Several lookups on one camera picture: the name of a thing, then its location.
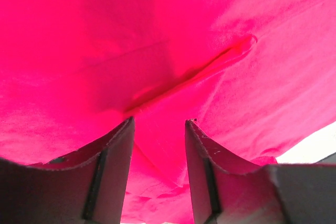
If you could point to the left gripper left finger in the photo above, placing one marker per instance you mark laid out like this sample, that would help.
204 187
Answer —
84 186

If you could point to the bright red t-shirt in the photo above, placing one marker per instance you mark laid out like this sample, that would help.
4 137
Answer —
258 75

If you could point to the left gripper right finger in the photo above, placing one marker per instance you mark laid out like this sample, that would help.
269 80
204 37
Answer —
226 188

